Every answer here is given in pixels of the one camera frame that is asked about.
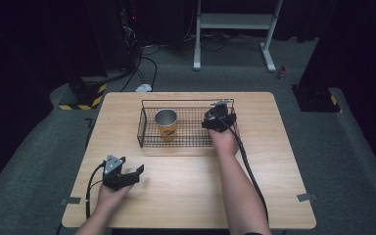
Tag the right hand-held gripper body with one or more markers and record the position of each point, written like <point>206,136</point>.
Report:
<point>220,117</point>

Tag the grey tape piece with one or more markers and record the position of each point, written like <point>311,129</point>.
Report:
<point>306,197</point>
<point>70,200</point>

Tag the person's right hand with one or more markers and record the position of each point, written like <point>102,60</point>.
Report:
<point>223,142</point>

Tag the dark equipment rack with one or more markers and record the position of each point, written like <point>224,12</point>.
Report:
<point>117,32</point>

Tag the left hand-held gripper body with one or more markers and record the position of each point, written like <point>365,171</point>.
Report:
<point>114,178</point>

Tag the orange metal cup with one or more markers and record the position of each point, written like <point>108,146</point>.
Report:
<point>167,127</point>

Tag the small red object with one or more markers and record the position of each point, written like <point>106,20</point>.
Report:
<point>282,72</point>

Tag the black base with yellow mark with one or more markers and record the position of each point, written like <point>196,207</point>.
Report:
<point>316,99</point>

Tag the yellow black striped base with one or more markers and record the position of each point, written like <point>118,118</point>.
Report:
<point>88,103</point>

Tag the person's left hand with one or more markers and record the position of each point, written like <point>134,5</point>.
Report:
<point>111,199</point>

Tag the white power adapter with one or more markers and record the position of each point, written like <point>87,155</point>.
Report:
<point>143,87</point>

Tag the white metal stand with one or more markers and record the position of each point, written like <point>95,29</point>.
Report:
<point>235,21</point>

